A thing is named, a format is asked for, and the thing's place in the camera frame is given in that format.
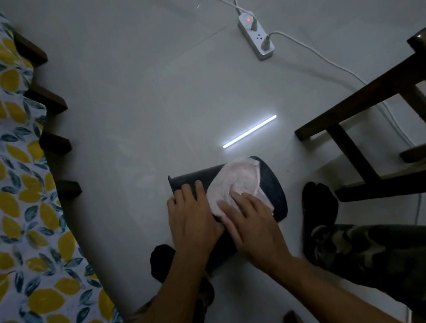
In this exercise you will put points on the person's left hand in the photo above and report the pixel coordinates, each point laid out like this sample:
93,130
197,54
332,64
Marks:
192,226

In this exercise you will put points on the person's right hand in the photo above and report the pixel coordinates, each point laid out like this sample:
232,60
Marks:
258,236

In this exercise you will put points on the person's right little finger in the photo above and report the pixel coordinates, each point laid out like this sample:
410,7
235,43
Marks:
274,224

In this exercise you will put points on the person's left middle finger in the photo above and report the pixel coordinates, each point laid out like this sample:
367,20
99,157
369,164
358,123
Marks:
189,199

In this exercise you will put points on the person's right thumb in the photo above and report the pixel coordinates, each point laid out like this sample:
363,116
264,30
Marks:
229,216

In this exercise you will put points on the person's left little finger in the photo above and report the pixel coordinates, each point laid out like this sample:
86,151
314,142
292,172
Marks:
172,209

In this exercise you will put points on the person's right middle finger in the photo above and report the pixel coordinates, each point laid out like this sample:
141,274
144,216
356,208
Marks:
257,209

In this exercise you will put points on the black cylindrical waste bin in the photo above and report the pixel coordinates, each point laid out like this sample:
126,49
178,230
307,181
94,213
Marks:
271,190

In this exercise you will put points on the white cleaning cloth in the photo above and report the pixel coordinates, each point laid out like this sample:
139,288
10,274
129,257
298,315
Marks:
235,178

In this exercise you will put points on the person's right forearm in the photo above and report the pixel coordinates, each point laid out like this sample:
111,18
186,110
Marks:
333,301

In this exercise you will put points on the person's left forearm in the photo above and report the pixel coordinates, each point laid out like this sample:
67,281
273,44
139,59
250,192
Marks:
167,310

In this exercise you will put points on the black sock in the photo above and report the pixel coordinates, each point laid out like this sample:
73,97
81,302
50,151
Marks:
317,203
163,260

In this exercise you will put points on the camouflage trousers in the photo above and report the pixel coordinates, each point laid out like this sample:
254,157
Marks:
394,256

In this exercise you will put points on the dark wooden chair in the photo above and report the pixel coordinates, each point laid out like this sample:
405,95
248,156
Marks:
366,92

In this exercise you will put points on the lemon print bed sheet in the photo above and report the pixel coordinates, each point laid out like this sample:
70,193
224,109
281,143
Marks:
7,198

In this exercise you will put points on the white power strip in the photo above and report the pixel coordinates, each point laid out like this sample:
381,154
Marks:
256,37

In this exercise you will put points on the dark wooden bed frame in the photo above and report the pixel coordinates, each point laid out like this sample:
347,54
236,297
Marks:
46,98

